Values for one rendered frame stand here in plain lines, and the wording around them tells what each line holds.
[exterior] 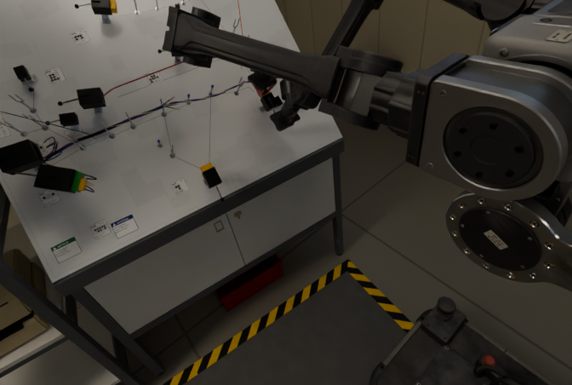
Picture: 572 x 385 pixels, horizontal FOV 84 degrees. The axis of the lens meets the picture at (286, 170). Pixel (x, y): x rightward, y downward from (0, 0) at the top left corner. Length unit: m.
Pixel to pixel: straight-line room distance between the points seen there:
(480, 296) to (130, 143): 1.80
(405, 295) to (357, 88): 1.58
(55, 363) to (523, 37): 1.98
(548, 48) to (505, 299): 1.74
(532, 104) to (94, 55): 1.29
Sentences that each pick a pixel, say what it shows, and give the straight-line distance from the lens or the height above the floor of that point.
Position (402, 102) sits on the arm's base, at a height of 1.47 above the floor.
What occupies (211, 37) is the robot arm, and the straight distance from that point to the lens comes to 0.60.
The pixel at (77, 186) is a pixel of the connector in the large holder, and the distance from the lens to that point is 1.13.
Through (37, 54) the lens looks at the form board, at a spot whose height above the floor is 1.41.
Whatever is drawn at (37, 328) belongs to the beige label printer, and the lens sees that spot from 1.47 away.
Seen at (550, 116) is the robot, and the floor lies 1.50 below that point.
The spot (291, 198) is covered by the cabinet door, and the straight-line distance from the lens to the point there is 1.47.
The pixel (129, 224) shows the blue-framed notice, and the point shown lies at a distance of 1.23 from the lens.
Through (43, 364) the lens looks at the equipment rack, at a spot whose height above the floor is 0.24.
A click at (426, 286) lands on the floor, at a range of 1.99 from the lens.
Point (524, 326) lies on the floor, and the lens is 2.02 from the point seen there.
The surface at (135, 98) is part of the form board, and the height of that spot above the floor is 1.22.
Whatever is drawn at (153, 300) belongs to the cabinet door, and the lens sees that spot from 1.51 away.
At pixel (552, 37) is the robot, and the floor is 1.53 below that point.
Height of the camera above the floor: 1.66
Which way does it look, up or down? 38 degrees down
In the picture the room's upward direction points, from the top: 10 degrees counter-clockwise
